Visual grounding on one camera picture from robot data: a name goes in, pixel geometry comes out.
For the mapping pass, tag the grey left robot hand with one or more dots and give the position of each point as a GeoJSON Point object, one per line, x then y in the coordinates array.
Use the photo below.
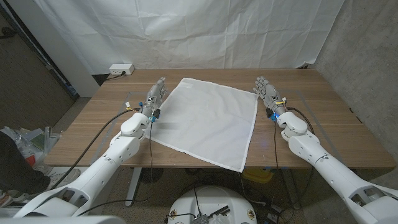
{"type": "Point", "coordinates": [153, 100]}

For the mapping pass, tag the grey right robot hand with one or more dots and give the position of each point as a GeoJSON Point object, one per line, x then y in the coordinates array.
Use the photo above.
{"type": "Point", "coordinates": [271, 95]}

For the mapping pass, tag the white cloth napkin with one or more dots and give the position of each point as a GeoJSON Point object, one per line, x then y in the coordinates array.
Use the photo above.
{"type": "Point", "coordinates": [205, 121]}

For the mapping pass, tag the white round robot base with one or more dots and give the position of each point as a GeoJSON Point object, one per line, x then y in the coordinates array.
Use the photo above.
{"type": "Point", "coordinates": [214, 199]}

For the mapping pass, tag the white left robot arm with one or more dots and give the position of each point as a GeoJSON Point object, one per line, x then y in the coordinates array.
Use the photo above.
{"type": "Point", "coordinates": [99, 171]}

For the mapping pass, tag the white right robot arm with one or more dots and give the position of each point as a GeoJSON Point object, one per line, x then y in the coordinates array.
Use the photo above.
{"type": "Point", "coordinates": [335, 177]}

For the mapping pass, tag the white power strip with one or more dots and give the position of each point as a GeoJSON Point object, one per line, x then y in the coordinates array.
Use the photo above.
{"type": "Point", "coordinates": [121, 69]}

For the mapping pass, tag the white wrinkled backdrop sheet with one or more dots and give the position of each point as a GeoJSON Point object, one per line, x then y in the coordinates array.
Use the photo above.
{"type": "Point", "coordinates": [192, 34]}

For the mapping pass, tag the yellow floor object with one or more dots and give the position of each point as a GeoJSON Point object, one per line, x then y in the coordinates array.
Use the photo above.
{"type": "Point", "coordinates": [256, 175]}

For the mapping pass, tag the white table leg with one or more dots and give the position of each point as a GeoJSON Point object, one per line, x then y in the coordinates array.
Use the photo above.
{"type": "Point", "coordinates": [133, 186]}

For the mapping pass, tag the grey table leg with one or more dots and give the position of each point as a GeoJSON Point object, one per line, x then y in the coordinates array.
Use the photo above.
{"type": "Point", "coordinates": [290, 189]}

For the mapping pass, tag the clear plastic bag clutter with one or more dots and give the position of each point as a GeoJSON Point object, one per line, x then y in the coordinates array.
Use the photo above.
{"type": "Point", "coordinates": [34, 141]}

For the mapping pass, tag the white robot torso edge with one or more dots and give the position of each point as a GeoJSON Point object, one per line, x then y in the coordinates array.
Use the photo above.
{"type": "Point", "coordinates": [62, 220]}

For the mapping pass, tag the seated person in black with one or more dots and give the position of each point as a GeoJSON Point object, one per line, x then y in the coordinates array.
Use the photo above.
{"type": "Point", "coordinates": [15, 168]}

